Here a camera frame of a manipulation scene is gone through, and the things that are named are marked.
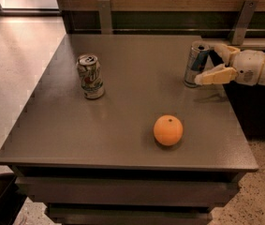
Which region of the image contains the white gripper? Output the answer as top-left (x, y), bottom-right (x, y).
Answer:
top-left (195, 44), bottom-right (265, 85)

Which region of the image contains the silver blue redbull can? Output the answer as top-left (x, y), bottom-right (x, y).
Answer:
top-left (184, 40), bottom-right (210, 88)

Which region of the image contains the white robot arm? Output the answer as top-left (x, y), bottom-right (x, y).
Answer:
top-left (194, 44), bottom-right (265, 86)

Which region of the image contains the white green 7up can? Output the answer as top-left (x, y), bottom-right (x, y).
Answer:
top-left (76, 53), bottom-right (105, 99)

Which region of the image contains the orange fruit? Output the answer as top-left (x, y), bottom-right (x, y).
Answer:
top-left (154, 115), bottom-right (184, 146)

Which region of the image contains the grey drawer cabinet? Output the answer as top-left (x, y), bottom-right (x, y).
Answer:
top-left (0, 35), bottom-right (258, 225)

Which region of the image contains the right metal wall bracket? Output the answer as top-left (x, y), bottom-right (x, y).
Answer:
top-left (229, 0), bottom-right (259, 46)

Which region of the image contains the metal wall bracket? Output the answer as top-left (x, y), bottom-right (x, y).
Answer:
top-left (97, 0), bottom-right (113, 35)
top-left (229, 0), bottom-right (259, 46)

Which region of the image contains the left metal wall bracket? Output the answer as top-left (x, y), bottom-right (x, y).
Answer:
top-left (97, 0), bottom-right (113, 35)

